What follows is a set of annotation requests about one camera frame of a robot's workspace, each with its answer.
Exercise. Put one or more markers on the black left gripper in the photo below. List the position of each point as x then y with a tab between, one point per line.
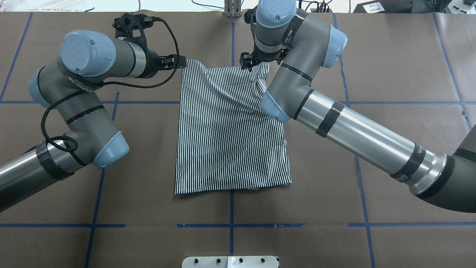
153	64

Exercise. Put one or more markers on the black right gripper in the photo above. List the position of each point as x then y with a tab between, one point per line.
264	56

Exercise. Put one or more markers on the striped polo shirt white collar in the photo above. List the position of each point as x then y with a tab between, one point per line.
224	140

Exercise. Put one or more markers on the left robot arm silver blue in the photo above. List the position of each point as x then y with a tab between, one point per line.
77	129

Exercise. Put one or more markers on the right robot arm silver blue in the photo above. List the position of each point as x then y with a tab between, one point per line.
302	44

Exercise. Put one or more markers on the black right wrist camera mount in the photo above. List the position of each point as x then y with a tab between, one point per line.
249	16

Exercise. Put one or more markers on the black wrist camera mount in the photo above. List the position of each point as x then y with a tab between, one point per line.
131	26
249	16

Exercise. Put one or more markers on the aluminium frame post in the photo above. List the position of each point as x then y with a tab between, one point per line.
233	8

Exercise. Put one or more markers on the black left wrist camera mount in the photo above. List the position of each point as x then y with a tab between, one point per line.
131	26

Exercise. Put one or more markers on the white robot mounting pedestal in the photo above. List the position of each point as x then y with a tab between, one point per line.
259	261

